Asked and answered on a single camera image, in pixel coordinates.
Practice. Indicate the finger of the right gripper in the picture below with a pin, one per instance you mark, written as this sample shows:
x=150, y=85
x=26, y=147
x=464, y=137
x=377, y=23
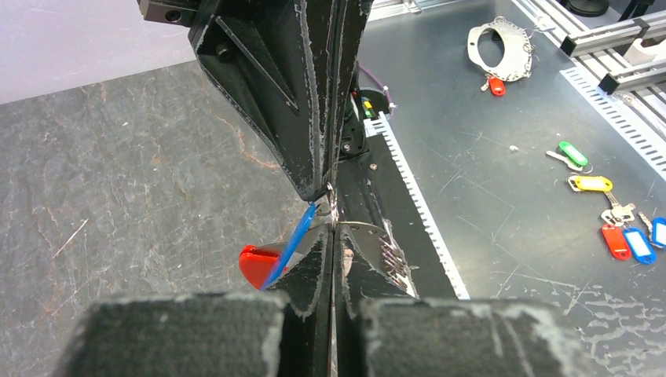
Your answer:
x=347, y=27

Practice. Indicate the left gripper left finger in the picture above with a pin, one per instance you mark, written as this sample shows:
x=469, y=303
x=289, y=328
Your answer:
x=281, y=331

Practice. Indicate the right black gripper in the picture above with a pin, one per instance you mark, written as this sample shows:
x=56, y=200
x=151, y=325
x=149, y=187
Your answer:
x=269, y=60

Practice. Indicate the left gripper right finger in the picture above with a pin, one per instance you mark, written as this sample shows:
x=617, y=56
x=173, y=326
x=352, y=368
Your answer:
x=382, y=331

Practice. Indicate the metal key holder red handle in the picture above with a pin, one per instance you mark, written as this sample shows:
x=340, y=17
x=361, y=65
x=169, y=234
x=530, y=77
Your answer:
x=376, y=240

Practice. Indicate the key with red tag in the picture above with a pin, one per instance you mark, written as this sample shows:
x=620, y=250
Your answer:
x=615, y=241
x=494, y=85

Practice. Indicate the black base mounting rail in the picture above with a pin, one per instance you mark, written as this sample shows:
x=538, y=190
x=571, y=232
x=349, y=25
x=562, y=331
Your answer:
x=370, y=153

